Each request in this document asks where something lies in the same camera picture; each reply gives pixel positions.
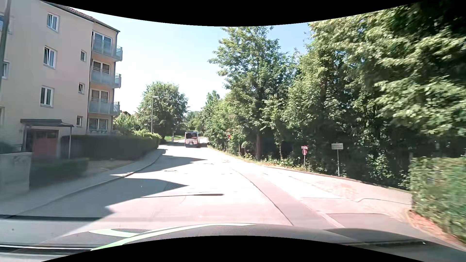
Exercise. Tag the dark green hedge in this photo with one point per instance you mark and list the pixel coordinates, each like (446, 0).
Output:
(109, 145)

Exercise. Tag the grey concrete wall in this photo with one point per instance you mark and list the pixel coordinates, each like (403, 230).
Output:
(14, 171)

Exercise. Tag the grey asphalt road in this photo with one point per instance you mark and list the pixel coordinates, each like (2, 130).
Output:
(204, 182)

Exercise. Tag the green bush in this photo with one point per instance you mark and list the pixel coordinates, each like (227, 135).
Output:
(125, 123)

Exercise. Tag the round red road sign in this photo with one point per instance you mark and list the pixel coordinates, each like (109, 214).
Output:
(304, 151)

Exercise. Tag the white bus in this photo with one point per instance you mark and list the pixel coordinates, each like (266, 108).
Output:
(192, 139)

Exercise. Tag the large green tree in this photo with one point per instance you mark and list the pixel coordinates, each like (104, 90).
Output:
(163, 107)

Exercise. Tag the pole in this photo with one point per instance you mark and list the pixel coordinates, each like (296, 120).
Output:
(4, 36)

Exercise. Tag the car's own bonnet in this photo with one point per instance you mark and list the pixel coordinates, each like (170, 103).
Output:
(225, 231)

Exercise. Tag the grass verge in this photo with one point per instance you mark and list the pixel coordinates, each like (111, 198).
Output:
(176, 138)

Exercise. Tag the lamp post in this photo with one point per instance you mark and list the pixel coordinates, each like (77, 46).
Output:
(152, 112)

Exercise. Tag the row of trees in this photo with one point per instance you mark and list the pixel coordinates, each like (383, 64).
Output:
(346, 91)

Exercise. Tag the white rectangular road sign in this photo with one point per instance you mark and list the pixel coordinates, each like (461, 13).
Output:
(337, 146)

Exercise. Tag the low dark hedge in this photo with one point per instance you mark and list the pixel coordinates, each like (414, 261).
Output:
(58, 169)

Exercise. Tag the grey pavement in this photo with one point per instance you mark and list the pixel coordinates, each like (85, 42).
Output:
(72, 185)

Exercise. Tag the beige apartment building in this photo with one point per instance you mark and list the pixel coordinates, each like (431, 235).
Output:
(47, 72)

